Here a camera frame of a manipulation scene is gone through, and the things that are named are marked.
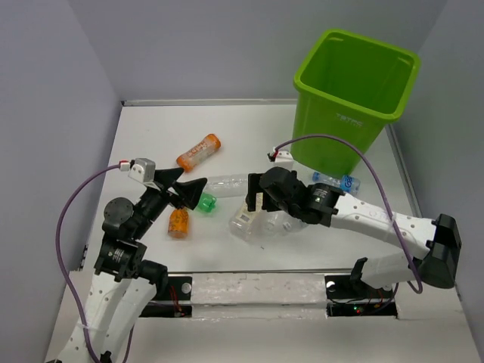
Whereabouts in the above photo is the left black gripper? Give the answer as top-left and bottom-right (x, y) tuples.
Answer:
(132, 166), (208, 237)

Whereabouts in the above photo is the clear bottle white cap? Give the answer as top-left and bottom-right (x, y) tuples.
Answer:
(203, 174), (248, 198)

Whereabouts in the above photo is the short orange juice bottle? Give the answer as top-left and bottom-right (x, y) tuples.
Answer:
(167, 209), (189, 239)

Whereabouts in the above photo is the clear plastic bottle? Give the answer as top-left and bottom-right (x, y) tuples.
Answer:
(228, 203), (308, 241)

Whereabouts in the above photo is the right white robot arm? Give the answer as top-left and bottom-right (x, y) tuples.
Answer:
(246, 167), (462, 296)

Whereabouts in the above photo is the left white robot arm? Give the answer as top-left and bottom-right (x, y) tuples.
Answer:
(54, 158), (207, 362)

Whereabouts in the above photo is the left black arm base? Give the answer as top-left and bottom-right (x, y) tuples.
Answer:
(140, 274), (193, 318)

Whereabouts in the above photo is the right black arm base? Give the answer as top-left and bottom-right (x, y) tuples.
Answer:
(324, 275), (398, 318)

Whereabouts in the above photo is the green plastic bin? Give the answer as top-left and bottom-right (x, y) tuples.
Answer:
(290, 29), (420, 176)

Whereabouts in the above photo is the green plastic bottle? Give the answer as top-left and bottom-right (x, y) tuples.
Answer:
(197, 192), (217, 213)

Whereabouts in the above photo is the tall orange label bottle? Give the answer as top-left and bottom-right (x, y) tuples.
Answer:
(176, 134), (222, 172)

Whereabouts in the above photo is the clear bottle blue label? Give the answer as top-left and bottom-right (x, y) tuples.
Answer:
(312, 172), (361, 196)

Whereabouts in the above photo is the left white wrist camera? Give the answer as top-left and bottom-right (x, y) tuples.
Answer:
(128, 158), (156, 185)

